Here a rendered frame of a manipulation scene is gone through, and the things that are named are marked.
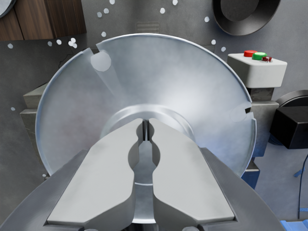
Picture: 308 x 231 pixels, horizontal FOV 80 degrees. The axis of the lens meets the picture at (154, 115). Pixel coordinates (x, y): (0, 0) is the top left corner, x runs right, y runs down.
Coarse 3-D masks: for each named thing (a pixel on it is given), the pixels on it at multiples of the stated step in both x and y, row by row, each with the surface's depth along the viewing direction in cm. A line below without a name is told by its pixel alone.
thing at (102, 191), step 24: (144, 120) 12; (96, 144) 10; (120, 144) 10; (96, 168) 8; (120, 168) 8; (72, 192) 7; (96, 192) 7; (120, 192) 7; (72, 216) 6; (96, 216) 6; (120, 216) 7
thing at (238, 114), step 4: (236, 108) 23; (240, 108) 23; (244, 108) 23; (232, 112) 24; (236, 112) 24; (240, 112) 24; (244, 112) 24; (232, 116) 24; (236, 116) 24; (240, 116) 24; (244, 116) 24; (232, 120) 24; (236, 120) 24; (240, 120) 24
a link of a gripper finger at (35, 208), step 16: (80, 160) 9; (64, 176) 8; (32, 192) 7; (48, 192) 7; (16, 208) 6; (32, 208) 6; (48, 208) 6; (16, 224) 6; (32, 224) 6; (48, 224) 6
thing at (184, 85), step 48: (144, 48) 20; (192, 48) 20; (48, 96) 22; (96, 96) 22; (144, 96) 22; (192, 96) 22; (240, 96) 23; (48, 144) 25; (144, 144) 24; (240, 144) 26; (144, 192) 29
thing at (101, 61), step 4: (100, 52) 20; (104, 52) 20; (92, 56) 20; (96, 56) 20; (100, 56) 20; (104, 56) 20; (108, 56) 20; (92, 60) 21; (96, 60) 21; (100, 60) 21; (104, 60) 21; (108, 60) 21; (92, 64) 21; (96, 64) 21; (100, 64) 21; (104, 64) 21; (108, 64) 21; (96, 68) 21; (100, 68) 21; (104, 68) 21; (108, 68) 21
